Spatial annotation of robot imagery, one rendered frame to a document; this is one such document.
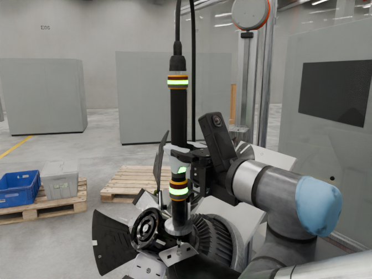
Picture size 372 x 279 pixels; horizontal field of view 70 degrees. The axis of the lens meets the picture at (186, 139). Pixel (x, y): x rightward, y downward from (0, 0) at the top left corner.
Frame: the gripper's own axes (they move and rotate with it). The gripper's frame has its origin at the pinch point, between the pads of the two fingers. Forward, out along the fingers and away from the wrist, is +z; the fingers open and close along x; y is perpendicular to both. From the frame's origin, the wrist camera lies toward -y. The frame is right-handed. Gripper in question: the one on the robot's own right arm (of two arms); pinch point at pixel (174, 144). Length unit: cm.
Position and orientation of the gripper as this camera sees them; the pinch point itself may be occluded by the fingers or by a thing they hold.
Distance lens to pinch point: 62.2
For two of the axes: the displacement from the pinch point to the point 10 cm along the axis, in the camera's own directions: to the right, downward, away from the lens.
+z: -6.5, -2.0, 7.3
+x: 7.6, -1.6, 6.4
